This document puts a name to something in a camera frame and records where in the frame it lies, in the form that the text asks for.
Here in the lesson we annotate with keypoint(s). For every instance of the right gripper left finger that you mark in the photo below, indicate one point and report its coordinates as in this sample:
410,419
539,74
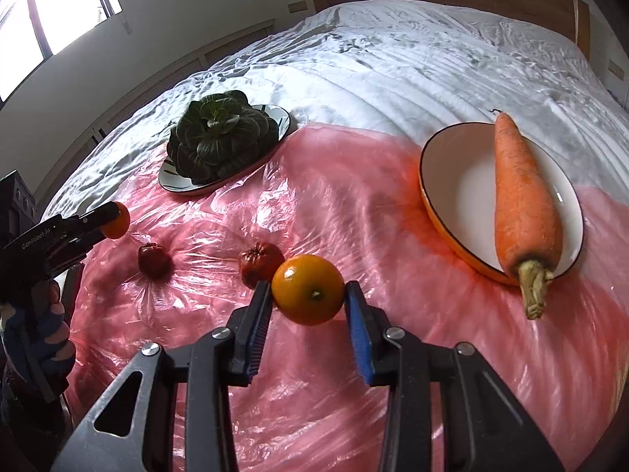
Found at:
131,426

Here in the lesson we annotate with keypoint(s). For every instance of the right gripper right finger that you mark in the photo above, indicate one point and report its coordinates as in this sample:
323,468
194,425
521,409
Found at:
485,428

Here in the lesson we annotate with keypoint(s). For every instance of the small smooth orange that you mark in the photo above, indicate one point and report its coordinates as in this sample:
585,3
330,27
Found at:
308,290

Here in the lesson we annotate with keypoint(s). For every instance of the left hand blue glove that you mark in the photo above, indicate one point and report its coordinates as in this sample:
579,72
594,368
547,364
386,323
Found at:
41,354

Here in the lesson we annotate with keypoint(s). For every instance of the dark red apple left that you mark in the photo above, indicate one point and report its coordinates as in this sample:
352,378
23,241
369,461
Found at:
154,262

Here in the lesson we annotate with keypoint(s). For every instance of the patterned black white plate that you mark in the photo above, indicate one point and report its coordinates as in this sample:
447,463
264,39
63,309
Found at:
172,182

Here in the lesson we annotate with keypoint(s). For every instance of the red apple centre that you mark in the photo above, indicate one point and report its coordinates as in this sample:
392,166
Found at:
259,263

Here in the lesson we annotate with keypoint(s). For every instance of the orange carrot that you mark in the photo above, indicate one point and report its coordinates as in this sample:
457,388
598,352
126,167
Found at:
528,226

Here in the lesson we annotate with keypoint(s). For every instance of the dark green leafy vegetable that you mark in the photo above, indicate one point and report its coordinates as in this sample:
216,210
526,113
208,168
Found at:
218,135

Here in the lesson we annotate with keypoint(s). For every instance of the orange rimmed white plate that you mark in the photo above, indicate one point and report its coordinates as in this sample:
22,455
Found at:
456,173

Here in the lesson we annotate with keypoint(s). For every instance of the window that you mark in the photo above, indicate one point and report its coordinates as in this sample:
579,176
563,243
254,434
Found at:
32,31

